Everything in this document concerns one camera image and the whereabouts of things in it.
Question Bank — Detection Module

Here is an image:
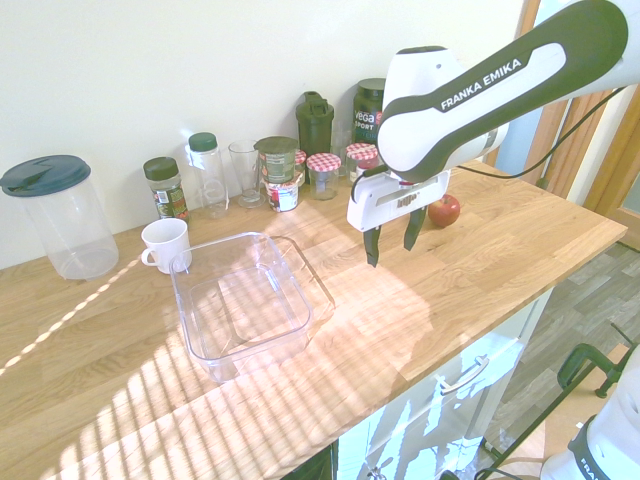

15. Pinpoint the clear bottle green cap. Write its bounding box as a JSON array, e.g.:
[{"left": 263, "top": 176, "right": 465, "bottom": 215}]
[{"left": 187, "top": 131, "right": 230, "bottom": 220}]

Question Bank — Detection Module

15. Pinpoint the white ceramic mug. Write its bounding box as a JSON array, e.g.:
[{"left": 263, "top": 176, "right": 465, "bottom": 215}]
[{"left": 140, "top": 217, "right": 194, "bottom": 276}]

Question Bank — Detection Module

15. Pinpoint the wooden door frame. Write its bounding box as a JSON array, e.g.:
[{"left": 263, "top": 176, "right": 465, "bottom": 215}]
[{"left": 514, "top": 0, "right": 640, "bottom": 216}]

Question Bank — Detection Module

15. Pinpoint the white kitchen cabinet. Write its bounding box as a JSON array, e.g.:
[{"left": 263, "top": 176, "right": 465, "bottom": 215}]
[{"left": 334, "top": 289, "right": 556, "bottom": 480}]

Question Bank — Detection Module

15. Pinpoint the white yogurt cup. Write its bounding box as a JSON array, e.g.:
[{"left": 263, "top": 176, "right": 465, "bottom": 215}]
[{"left": 263, "top": 179, "right": 302, "bottom": 214}]

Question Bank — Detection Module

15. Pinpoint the clear jug dark blue lid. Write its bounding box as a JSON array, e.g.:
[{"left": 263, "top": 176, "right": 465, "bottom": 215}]
[{"left": 0, "top": 154, "right": 120, "bottom": 281}]

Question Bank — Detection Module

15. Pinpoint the green plastic tub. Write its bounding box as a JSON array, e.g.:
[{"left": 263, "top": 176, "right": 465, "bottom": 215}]
[{"left": 255, "top": 136, "right": 300, "bottom": 185}]

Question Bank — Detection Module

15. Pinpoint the red apple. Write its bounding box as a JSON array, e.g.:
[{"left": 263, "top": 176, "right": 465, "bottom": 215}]
[{"left": 427, "top": 193, "right": 462, "bottom": 229}]

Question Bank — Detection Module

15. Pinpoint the clear plastic rectangular container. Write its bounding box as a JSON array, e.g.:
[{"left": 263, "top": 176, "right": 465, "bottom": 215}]
[{"left": 168, "top": 230, "right": 315, "bottom": 385}]

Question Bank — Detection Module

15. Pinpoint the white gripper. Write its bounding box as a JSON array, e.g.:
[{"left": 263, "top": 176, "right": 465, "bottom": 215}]
[{"left": 346, "top": 168, "right": 454, "bottom": 269}]

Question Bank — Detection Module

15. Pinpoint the black shaker bottle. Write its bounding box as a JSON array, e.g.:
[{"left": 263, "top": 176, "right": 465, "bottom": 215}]
[{"left": 294, "top": 90, "right": 335, "bottom": 157}]

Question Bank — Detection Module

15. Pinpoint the black clamp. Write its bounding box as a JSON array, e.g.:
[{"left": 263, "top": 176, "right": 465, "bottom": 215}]
[{"left": 557, "top": 342, "right": 626, "bottom": 399}]

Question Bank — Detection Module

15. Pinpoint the spice jar dark lid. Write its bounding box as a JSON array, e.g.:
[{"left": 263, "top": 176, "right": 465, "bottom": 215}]
[{"left": 142, "top": 156, "right": 191, "bottom": 224}]

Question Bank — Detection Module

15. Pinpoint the metal drawer handle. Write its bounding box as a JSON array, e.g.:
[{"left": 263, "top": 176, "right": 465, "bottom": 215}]
[{"left": 434, "top": 354, "right": 490, "bottom": 396}]

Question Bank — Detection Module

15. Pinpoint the dark green protein powder tub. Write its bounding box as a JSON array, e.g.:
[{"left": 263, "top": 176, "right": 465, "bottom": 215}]
[{"left": 352, "top": 77, "right": 389, "bottom": 149}]

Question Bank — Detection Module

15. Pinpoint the tall footed drinking glass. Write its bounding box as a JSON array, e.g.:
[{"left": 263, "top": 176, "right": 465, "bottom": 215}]
[{"left": 228, "top": 140, "right": 267, "bottom": 210}]

